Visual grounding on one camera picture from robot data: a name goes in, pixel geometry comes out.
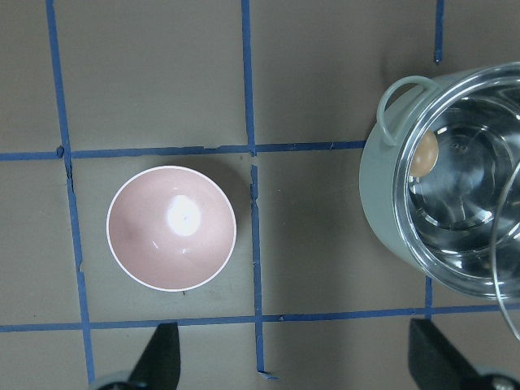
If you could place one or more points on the brown egg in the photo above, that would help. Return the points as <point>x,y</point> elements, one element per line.
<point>425,156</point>

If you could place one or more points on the pink ceramic bowl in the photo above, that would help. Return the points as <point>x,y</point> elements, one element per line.
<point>171,228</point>

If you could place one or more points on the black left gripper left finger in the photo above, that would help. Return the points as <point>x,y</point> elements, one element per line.
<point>159,365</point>

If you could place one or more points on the pale green cooking pot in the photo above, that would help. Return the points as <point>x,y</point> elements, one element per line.
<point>441,223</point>

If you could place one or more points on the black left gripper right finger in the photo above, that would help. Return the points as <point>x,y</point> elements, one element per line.
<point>433,361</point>

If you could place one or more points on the glass pot lid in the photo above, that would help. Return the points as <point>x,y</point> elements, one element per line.
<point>504,252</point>

